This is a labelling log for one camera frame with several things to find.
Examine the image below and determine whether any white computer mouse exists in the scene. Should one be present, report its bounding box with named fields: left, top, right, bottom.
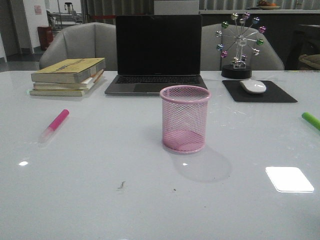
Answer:
left=239, top=79, right=267, bottom=94

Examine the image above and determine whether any grey open laptop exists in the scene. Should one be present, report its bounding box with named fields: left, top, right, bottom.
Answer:
left=105, top=14, right=206, bottom=96

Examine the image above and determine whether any grey armchair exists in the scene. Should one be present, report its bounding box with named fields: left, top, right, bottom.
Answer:
left=200, top=23, right=284, bottom=71
left=39, top=22, right=118, bottom=71

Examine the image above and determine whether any fruit bowl on counter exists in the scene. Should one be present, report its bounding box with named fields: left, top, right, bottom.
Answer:
left=257, top=0, right=280, bottom=10

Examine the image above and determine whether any top yellow book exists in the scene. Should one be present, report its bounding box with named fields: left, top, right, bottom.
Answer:
left=31, top=57, right=106, bottom=84

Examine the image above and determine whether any green highlighter pen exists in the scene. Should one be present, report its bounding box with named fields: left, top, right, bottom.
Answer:
left=301, top=112, right=320, bottom=130

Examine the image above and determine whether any yellow book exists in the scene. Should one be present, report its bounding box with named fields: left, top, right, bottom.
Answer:
left=29, top=82, right=98, bottom=97
left=31, top=57, right=106, bottom=84

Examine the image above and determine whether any bottom yellow book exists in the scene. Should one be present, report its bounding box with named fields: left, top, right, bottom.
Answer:
left=29, top=82, right=98, bottom=97

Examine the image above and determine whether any black mouse pad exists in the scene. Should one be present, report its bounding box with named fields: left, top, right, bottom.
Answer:
left=222, top=80, right=298, bottom=103

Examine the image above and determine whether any pink highlighter pen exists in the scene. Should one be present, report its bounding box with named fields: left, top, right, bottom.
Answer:
left=38, top=109, right=70, bottom=144

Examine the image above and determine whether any right grey armchair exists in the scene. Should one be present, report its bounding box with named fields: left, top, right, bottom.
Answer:
left=200, top=23, right=284, bottom=71

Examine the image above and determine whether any left grey armchair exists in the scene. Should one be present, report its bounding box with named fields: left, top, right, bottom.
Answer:
left=39, top=22, right=118, bottom=71

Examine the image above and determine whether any red bin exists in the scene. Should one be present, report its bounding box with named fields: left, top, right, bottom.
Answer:
left=37, top=26, right=53, bottom=51

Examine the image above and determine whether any pink mesh pen holder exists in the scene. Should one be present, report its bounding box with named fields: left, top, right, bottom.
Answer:
left=159, top=85, right=211, bottom=154

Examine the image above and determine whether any ferris wheel desk ornament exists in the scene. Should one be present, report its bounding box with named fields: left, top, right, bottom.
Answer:
left=215, top=11, right=267, bottom=80

